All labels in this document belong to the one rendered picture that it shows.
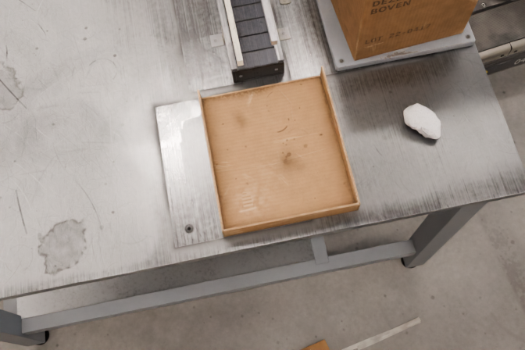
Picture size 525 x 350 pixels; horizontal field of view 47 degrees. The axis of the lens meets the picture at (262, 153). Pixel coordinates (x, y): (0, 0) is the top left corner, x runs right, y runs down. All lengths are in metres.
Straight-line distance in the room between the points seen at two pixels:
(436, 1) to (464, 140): 0.28
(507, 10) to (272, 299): 1.23
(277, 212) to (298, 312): 0.84
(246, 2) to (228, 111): 0.24
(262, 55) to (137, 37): 0.29
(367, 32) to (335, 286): 1.00
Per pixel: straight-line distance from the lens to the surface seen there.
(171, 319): 1.98
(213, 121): 1.22
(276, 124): 1.21
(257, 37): 1.26
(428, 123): 1.22
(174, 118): 1.24
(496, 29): 2.15
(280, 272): 1.74
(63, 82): 1.34
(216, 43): 1.31
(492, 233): 2.11
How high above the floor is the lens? 1.93
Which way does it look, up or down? 68 degrees down
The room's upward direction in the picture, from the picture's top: 5 degrees counter-clockwise
